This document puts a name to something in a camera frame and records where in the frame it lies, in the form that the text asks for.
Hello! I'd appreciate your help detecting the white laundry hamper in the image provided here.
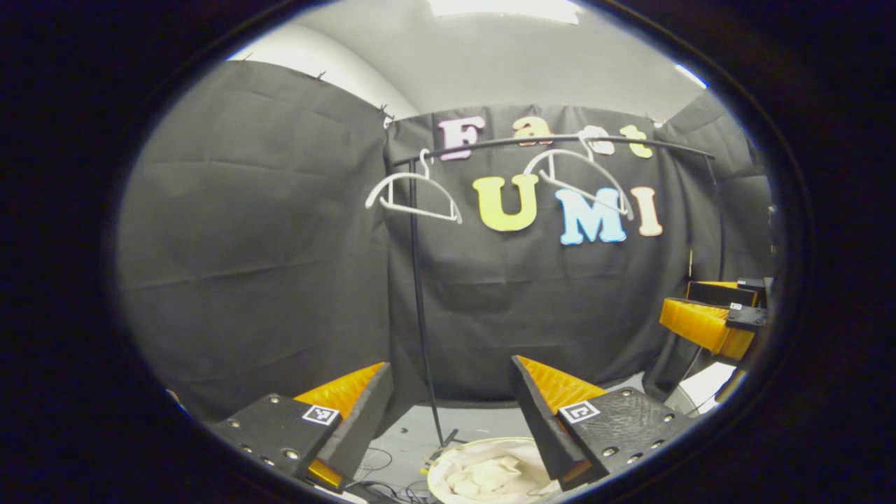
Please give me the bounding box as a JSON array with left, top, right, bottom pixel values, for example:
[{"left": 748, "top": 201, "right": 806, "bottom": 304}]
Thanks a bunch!
[{"left": 426, "top": 437, "right": 561, "bottom": 504}]

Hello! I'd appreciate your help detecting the white plastic hanger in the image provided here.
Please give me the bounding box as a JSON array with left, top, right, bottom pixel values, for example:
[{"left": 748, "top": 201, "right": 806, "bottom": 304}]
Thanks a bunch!
[
  {"left": 524, "top": 127, "right": 636, "bottom": 221},
  {"left": 364, "top": 148, "right": 464, "bottom": 226}
]

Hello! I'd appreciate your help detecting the black backdrop cloth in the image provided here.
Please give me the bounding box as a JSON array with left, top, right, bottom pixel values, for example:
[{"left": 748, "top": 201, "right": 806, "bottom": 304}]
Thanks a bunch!
[{"left": 119, "top": 59, "right": 781, "bottom": 421}]

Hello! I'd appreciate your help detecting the white panel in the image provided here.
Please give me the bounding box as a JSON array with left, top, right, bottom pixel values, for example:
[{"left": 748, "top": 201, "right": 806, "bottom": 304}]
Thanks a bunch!
[{"left": 665, "top": 362, "right": 736, "bottom": 417}]

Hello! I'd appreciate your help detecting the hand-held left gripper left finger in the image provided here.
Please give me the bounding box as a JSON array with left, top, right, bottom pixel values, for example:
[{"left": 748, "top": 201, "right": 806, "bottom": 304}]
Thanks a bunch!
[{"left": 210, "top": 362, "right": 394, "bottom": 494}]

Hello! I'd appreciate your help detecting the black clothes rail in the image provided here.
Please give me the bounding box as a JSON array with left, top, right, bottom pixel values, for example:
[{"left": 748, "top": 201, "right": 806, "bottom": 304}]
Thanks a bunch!
[{"left": 392, "top": 133, "right": 725, "bottom": 449}]

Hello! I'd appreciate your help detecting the large ceiling light panel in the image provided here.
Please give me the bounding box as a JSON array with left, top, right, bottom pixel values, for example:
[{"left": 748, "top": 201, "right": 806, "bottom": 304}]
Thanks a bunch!
[{"left": 428, "top": 0, "right": 583, "bottom": 25}]

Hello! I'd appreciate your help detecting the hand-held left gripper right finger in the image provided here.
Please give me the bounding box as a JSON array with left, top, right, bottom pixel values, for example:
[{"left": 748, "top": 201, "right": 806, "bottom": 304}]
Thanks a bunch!
[{"left": 510, "top": 355, "right": 694, "bottom": 491}]

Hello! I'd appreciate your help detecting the black floor cable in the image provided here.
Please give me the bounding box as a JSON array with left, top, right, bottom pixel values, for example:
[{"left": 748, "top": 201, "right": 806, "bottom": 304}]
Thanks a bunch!
[{"left": 346, "top": 448, "right": 429, "bottom": 504}]

